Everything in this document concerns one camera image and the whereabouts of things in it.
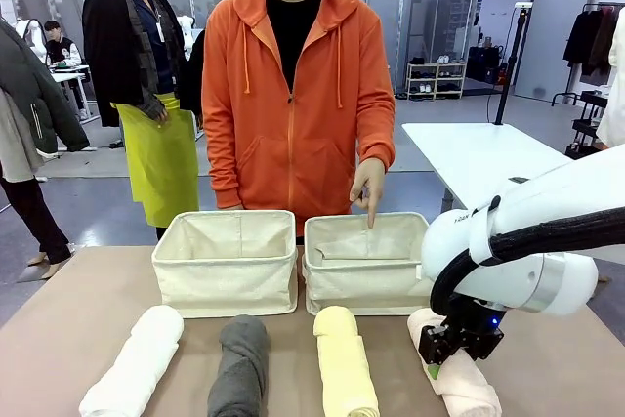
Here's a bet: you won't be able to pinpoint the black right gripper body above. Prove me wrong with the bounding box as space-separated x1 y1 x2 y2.
418 299 505 365

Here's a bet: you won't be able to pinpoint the pink towel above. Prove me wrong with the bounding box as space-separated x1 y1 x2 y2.
406 308 503 417

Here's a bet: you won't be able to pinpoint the yellow towel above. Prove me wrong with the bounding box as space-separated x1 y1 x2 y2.
312 305 381 417

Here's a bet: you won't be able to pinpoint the white towel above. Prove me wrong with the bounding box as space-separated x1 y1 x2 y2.
78 304 186 417

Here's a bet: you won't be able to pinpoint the person's right forearm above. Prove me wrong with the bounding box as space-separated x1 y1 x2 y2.
201 108 246 211

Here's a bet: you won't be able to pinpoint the person's left forearm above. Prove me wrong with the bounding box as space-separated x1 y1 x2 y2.
354 89 396 178

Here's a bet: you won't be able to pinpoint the person's left hand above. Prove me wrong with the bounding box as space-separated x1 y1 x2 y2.
349 158 387 231

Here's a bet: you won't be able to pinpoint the cream fabric basket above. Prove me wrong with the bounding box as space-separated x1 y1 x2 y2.
150 210 299 319
301 211 436 316

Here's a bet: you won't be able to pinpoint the white side table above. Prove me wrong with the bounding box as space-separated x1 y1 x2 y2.
400 122 587 216

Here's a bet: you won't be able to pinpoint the rolled grey towel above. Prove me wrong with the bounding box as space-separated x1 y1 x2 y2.
206 313 271 417

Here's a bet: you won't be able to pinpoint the black utility cart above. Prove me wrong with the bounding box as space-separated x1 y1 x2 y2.
564 90 611 160

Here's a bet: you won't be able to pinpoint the wooden shoe rack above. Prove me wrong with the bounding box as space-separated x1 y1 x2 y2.
405 55 468 102

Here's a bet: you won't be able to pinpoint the person in orange hoodie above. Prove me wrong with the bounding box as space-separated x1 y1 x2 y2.
199 0 396 242

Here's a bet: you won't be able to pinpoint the black luggage bags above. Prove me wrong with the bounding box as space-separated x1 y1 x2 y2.
466 44 505 85

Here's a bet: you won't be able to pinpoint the rack of dark coats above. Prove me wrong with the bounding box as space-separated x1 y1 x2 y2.
551 2 621 106

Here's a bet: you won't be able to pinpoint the yellow-green apron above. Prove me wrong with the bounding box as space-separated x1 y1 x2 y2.
110 92 200 229

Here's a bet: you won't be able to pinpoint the seated person in varsity jacket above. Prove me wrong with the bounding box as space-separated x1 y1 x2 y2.
42 20 83 69

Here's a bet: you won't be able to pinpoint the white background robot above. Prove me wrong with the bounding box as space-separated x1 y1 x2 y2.
14 19 49 66

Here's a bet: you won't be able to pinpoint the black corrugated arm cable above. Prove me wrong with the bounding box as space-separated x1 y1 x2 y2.
429 215 625 326

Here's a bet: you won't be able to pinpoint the black camera pole stand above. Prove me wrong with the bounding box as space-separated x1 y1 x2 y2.
493 1 534 126

